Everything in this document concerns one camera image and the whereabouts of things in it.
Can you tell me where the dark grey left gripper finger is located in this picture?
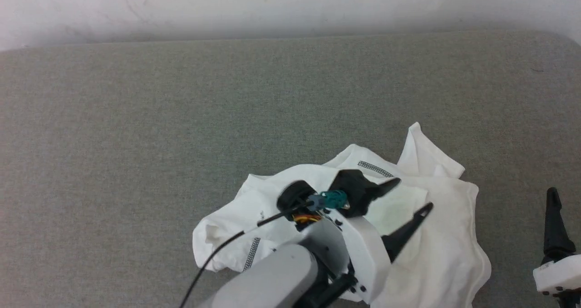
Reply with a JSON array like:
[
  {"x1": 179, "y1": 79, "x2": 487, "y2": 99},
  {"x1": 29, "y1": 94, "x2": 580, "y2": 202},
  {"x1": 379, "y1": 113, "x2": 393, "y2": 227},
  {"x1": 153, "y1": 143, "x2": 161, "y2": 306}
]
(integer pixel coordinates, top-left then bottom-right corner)
[
  {"x1": 363, "y1": 177, "x2": 402, "y2": 209},
  {"x1": 382, "y1": 202, "x2": 434, "y2": 262}
]

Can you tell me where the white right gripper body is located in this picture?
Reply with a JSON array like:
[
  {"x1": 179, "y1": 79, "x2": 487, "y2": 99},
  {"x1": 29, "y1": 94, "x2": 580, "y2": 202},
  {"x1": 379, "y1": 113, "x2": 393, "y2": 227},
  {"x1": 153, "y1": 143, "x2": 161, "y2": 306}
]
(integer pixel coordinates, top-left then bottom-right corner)
[{"x1": 533, "y1": 254, "x2": 581, "y2": 295}]

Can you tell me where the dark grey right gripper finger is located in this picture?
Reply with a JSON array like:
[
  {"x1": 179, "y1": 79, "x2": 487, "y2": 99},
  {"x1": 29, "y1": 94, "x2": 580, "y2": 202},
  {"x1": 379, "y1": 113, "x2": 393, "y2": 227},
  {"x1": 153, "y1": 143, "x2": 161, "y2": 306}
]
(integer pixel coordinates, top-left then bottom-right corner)
[{"x1": 543, "y1": 187, "x2": 576, "y2": 264}]

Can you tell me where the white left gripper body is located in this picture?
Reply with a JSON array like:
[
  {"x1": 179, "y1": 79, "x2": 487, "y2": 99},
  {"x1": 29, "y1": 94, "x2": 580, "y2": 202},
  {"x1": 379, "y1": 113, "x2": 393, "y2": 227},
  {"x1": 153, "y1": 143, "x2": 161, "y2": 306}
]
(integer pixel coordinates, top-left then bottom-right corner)
[{"x1": 297, "y1": 210, "x2": 392, "y2": 304}]

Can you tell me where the white t-shirt with grey stitching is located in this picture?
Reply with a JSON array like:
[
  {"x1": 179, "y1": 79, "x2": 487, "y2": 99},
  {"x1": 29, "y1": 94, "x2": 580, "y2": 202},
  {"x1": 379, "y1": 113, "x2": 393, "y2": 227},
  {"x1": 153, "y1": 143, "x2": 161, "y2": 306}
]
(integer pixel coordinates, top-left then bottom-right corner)
[{"x1": 192, "y1": 122, "x2": 492, "y2": 308}]

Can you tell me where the grey fabric sofa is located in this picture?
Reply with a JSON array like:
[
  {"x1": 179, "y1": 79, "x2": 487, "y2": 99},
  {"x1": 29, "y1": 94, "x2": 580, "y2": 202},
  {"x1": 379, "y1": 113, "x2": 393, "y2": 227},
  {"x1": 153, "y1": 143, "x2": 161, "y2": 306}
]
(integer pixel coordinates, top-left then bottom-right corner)
[{"x1": 0, "y1": 29, "x2": 581, "y2": 308}]

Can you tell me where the teal cable connector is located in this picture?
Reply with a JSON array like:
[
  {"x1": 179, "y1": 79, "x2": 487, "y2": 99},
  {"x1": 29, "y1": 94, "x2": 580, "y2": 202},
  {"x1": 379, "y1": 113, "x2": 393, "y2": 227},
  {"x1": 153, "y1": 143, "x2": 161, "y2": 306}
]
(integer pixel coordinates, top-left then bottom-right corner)
[{"x1": 311, "y1": 190, "x2": 351, "y2": 210}]

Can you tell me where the thin black cable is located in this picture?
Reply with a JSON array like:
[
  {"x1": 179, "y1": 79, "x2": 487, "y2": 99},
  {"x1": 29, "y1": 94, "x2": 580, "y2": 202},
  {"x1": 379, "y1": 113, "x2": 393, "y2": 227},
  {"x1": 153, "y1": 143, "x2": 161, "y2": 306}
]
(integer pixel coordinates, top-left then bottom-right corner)
[{"x1": 179, "y1": 203, "x2": 316, "y2": 308}]

